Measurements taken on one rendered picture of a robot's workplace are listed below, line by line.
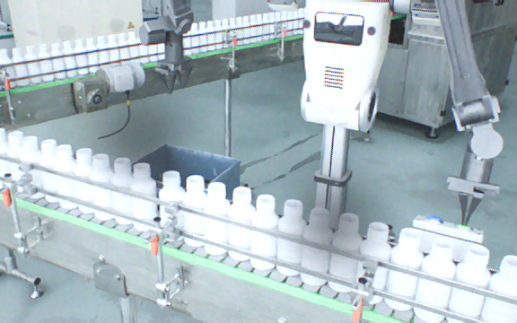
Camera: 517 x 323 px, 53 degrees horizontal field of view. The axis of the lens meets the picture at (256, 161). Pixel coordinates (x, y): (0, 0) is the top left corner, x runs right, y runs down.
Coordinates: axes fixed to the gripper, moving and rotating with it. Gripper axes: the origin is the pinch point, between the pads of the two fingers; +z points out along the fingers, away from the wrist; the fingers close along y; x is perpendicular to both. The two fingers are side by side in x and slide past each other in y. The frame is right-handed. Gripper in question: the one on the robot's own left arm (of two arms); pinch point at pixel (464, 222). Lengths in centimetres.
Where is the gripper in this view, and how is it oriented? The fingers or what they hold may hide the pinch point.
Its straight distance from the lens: 118.8
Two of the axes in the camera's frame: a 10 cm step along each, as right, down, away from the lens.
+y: 9.0, 2.0, -3.9
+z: -1.7, 9.8, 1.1
